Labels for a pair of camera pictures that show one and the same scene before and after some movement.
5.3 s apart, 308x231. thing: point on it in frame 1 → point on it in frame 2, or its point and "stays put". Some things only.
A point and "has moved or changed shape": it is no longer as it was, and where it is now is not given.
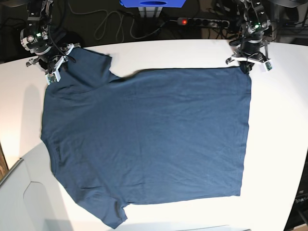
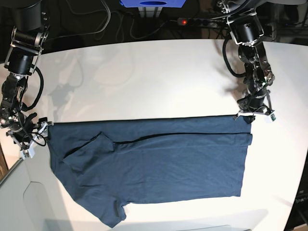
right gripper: (252, 47) → (257, 101)
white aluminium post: (149, 12) stays put
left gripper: (50, 56) → (20, 127)
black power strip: (203, 22) stays put
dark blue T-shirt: (151, 135) has moved or changed shape
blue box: (152, 3) stays put
